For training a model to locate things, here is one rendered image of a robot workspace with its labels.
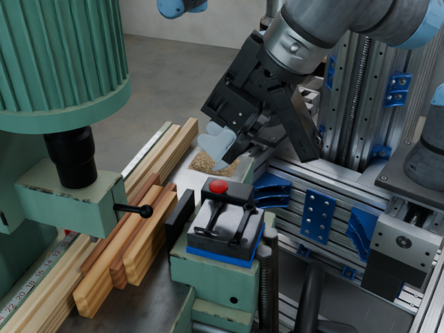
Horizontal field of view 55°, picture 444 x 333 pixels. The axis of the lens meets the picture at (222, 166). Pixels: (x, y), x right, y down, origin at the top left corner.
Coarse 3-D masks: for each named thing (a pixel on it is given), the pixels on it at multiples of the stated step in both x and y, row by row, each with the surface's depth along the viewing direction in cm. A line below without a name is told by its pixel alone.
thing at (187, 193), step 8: (184, 192) 70; (192, 192) 70; (184, 200) 68; (192, 200) 70; (176, 208) 66; (184, 208) 67; (192, 208) 71; (168, 216) 65; (176, 216) 65; (184, 216) 68; (168, 224) 64; (176, 224) 65; (184, 224) 68; (168, 232) 65; (176, 232) 66; (168, 240) 66; (168, 248) 67; (168, 256) 68
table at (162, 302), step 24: (240, 168) 91; (168, 264) 70; (144, 288) 66; (168, 288) 66; (192, 288) 66; (72, 312) 62; (96, 312) 62; (120, 312) 62; (144, 312) 62; (168, 312) 62; (192, 312) 67; (216, 312) 66; (240, 312) 66
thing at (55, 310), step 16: (192, 128) 98; (176, 144) 91; (160, 160) 87; (176, 160) 92; (144, 176) 82; (160, 176) 85; (80, 272) 63; (64, 288) 61; (48, 304) 59; (64, 304) 60; (32, 320) 57; (48, 320) 57
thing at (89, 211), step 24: (48, 168) 62; (96, 168) 62; (24, 192) 60; (48, 192) 58; (72, 192) 58; (96, 192) 58; (120, 192) 62; (48, 216) 61; (72, 216) 59; (96, 216) 58; (120, 216) 63
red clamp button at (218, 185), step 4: (216, 180) 67; (220, 180) 67; (212, 184) 67; (216, 184) 66; (220, 184) 66; (224, 184) 67; (212, 188) 66; (216, 188) 66; (220, 188) 66; (224, 188) 66; (216, 192) 66; (220, 192) 66
